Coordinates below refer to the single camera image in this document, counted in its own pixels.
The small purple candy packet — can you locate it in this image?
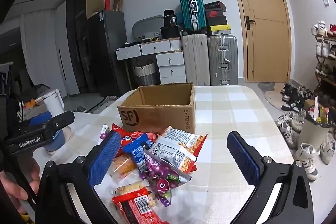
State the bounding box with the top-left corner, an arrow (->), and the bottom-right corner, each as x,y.
139,149 -> 192,207

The white bin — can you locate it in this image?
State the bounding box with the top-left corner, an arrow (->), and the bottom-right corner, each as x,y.
298,119 -> 332,151

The person's left hand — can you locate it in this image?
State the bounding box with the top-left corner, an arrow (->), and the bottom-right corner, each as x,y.
0,158 -> 41,214

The black fridge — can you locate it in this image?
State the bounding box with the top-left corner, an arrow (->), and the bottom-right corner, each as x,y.
87,10 -> 130,97

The white wardrobe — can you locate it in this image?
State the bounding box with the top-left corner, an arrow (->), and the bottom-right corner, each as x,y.
54,1 -> 79,95

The bundle of colourful packets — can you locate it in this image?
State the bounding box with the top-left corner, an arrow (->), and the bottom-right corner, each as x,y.
306,95 -> 331,126

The grey oval tub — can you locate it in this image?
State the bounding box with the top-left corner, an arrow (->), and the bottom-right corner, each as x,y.
132,15 -> 164,42

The grey floor rug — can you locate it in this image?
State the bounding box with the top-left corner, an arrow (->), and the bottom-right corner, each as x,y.
259,81 -> 287,111

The striped floor mat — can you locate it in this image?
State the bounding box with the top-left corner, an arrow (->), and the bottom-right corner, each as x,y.
87,95 -> 121,114

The white drawer desk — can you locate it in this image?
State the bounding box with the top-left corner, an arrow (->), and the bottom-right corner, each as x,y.
116,38 -> 187,90

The red chip packet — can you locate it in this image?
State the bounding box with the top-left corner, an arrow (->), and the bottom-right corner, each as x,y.
112,123 -> 158,157

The silver suitcase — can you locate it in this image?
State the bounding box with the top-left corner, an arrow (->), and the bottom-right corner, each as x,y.
208,35 -> 239,86

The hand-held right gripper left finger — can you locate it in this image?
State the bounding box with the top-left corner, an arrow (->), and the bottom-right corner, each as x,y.
35,130 -> 122,224

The black printed box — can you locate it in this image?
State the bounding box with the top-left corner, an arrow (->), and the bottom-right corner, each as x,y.
163,9 -> 179,28

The brown cardboard sheet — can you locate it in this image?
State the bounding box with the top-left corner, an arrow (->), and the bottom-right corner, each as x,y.
86,0 -> 104,20

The red black shoe box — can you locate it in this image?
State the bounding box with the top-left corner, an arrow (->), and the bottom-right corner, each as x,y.
205,9 -> 227,18

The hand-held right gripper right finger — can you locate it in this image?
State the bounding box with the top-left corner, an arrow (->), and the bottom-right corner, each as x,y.
227,131 -> 314,224

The wooden shoe rack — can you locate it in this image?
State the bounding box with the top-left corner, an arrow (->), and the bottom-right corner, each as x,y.
312,21 -> 336,109

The dark tall cabinet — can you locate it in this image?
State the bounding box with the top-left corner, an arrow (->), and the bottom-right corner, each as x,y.
66,0 -> 104,94

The clear peanut snack packet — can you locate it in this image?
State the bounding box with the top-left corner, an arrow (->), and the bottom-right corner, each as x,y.
115,181 -> 159,211

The pile of sneakers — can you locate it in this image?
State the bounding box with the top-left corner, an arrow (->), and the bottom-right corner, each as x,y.
274,82 -> 336,181

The orange bread packet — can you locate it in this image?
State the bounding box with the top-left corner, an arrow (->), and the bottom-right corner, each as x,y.
110,155 -> 137,182

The brown cardboard box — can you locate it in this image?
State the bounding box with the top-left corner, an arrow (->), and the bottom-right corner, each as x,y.
117,83 -> 196,135

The blue cookie packet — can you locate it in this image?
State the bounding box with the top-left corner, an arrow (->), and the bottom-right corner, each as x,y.
123,134 -> 154,173

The wooden door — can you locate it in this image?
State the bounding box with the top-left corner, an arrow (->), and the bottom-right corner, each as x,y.
226,0 -> 291,83

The plain black shoe box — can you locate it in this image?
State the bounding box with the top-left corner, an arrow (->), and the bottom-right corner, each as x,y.
206,15 -> 228,28

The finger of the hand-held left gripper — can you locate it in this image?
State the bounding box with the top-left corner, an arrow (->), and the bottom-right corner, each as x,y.
39,111 -> 75,135
28,111 -> 52,127

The beige suitcase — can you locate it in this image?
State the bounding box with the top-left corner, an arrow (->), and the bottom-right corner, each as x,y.
182,34 -> 210,86

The black red-lettered shoe box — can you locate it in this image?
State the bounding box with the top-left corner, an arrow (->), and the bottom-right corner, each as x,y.
204,1 -> 226,11

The white orange noodle snack packet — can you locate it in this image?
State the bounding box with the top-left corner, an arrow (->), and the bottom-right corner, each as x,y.
148,126 -> 208,172

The black round box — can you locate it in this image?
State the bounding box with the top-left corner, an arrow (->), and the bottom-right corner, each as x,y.
160,26 -> 180,39

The teal suitcase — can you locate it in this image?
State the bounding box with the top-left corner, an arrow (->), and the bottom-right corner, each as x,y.
179,0 -> 208,31

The red white-labelled snack packet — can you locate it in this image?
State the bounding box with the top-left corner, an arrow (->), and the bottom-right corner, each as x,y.
112,187 -> 168,224

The woven laundry basket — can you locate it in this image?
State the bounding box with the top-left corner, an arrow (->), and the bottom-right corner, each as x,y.
131,60 -> 157,86

